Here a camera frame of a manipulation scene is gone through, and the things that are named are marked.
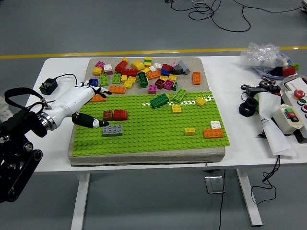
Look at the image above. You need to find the orange long brick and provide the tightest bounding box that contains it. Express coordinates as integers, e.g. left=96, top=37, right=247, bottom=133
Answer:
left=203, top=128, right=225, bottom=139
left=89, top=93, right=107, bottom=103
left=108, top=85, right=127, bottom=95

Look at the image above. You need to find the red long brick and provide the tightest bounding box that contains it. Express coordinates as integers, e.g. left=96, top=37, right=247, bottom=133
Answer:
left=121, top=68, right=139, bottom=77

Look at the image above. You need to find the grey-brown mat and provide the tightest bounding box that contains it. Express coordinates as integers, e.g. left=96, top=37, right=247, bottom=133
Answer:
left=67, top=57, right=226, bottom=167

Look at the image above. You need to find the yellow curved brick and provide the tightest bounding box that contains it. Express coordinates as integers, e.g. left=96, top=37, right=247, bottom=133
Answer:
left=131, top=60, right=145, bottom=71

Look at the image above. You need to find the white table leg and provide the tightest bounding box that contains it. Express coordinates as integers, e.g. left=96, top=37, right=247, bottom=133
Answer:
left=236, top=168, right=263, bottom=227
left=71, top=172, right=91, bottom=230

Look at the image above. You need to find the white paper sheet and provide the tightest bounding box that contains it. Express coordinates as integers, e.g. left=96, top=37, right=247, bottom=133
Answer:
left=258, top=92, right=298, bottom=158

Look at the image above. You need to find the magenta hollow brick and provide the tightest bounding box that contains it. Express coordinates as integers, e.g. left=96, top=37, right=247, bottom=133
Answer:
left=163, top=79, right=175, bottom=91

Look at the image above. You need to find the black power brick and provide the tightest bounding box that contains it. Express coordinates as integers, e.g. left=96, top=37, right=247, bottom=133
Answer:
left=245, top=86, right=269, bottom=95

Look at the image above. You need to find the light blue bowl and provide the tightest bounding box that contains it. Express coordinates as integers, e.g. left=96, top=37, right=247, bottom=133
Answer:
left=253, top=58, right=300, bottom=79

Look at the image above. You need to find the yellow long brick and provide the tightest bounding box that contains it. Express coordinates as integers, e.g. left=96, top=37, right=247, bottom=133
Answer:
left=123, top=76, right=137, bottom=90

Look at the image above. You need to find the clear plastic bag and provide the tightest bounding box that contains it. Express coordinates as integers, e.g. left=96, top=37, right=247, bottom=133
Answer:
left=240, top=42, right=291, bottom=72

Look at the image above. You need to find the small white switch box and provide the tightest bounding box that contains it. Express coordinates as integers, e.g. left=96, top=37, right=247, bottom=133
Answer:
left=272, top=103, right=304, bottom=136

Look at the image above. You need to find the large black nut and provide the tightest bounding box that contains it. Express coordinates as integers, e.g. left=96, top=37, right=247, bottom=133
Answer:
left=238, top=97, right=260, bottom=117

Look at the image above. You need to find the dark green long brick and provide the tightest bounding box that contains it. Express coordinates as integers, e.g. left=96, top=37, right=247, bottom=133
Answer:
left=137, top=71, right=150, bottom=88
left=150, top=92, right=170, bottom=109

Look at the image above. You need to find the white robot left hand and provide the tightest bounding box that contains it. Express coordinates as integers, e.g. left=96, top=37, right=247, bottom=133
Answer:
left=49, top=80, right=113, bottom=129

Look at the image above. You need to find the black hanging cable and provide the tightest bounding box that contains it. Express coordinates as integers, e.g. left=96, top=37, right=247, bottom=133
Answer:
left=250, top=155, right=281, bottom=205
left=218, top=169, right=226, bottom=230

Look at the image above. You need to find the black floor cable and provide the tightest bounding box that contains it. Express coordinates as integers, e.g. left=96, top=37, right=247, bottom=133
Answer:
left=169, top=0, right=252, bottom=33
left=233, top=0, right=307, bottom=13

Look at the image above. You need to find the black servo module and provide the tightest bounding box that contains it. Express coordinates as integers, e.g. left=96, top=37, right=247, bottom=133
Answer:
left=268, top=84, right=282, bottom=96

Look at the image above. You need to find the yellow floor tape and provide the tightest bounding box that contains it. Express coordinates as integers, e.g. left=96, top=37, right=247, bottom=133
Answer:
left=0, top=47, right=307, bottom=60

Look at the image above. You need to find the white button control box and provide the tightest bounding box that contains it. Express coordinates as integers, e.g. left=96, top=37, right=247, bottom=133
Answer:
left=280, top=88, right=307, bottom=144

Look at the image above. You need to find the red curved brick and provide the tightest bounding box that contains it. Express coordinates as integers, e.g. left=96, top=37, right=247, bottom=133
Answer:
left=113, top=109, right=129, bottom=121

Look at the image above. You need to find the black plastic part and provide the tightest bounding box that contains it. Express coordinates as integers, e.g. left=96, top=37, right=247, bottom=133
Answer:
left=270, top=66, right=284, bottom=77

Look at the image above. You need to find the black power adapter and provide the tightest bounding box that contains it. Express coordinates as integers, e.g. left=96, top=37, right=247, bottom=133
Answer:
left=39, top=78, right=59, bottom=96

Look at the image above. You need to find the grey sloped brick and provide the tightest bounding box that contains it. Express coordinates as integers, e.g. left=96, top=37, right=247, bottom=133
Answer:
left=177, top=59, right=191, bottom=75

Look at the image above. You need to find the metal floor plate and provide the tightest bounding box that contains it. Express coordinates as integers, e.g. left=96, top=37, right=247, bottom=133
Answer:
left=204, top=176, right=226, bottom=194

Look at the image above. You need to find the brown square brick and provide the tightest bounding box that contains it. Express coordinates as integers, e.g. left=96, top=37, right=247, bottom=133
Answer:
left=102, top=110, right=114, bottom=122

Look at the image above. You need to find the grey long brick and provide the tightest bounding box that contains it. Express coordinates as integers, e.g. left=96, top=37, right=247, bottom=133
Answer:
left=102, top=125, right=124, bottom=137

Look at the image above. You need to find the green studded baseplate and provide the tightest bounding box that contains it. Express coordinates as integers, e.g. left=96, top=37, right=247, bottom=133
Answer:
left=71, top=90, right=231, bottom=157

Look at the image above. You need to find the black adapter cord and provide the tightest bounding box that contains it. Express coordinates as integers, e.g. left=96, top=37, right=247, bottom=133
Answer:
left=53, top=73, right=78, bottom=87

